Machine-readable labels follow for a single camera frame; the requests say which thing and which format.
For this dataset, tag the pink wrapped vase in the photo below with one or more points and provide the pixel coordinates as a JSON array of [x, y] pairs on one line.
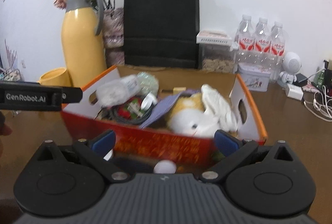
[[114, 32]]

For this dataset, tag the white round ball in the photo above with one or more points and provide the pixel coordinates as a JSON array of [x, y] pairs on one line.
[[164, 167]]

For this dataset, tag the clear plastic bag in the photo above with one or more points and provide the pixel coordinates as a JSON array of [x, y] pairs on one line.
[[114, 91]]

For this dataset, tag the purple floral picture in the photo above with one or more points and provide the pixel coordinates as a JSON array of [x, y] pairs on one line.
[[10, 55]]

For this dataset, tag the white charger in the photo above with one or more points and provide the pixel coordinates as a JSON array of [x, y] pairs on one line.
[[294, 91]]

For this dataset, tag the clear container of seeds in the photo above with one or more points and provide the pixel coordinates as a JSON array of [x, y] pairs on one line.
[[217, 63]]

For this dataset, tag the white flat box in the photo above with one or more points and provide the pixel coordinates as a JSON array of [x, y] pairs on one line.
[[214, 37]]

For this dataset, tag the yellow cup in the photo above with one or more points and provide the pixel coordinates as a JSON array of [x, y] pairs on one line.
[[55, 77]]

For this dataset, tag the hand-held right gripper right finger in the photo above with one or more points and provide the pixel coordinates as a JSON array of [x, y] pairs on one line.
[[225, 141]]

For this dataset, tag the yellow thermos jug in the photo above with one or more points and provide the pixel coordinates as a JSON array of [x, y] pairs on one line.
[[83, 45]]

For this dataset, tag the black power adapter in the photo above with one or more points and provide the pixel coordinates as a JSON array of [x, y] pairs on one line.
[[301, 78]]

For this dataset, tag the green clear wrapped ball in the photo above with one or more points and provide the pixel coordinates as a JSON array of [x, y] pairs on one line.
[[148, 81]]

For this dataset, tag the white robot speaker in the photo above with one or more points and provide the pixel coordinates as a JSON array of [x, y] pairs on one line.
[[291, 63]]

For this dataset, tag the floral pouch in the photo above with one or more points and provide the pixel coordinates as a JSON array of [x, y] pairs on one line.
[[308, 88]]

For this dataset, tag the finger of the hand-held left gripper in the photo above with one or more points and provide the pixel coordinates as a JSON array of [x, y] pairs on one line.
[[72, 95]]

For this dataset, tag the yellow white plush toy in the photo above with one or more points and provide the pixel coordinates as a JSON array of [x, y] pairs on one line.
[[186, 120]]

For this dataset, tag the red strawberry toy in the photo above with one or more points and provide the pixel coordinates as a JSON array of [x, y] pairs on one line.
[[127, 110]]

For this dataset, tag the black paper bag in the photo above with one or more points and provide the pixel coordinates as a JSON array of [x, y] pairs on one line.
[[160, 24]]

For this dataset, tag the white round cap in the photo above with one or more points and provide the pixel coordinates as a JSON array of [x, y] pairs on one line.
[[148, 102]]

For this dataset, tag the orange cardboard box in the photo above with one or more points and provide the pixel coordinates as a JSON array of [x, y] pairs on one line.
[[155, 146]]

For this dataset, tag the white wall socket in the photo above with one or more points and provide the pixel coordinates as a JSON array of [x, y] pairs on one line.
[[23, 63]]

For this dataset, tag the person's left hand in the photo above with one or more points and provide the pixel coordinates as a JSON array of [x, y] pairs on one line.
[[5, 126]]

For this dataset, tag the green bottle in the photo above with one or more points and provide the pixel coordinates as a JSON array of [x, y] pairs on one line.
[[319, 78]]

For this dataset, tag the purple cloth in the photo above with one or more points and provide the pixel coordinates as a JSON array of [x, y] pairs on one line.
[[163, 107]]

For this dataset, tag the floral tin box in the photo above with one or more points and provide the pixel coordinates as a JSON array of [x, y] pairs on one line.
[[253, 80]]

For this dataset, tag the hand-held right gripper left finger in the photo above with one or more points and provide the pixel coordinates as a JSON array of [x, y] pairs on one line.
[[105, 139]]

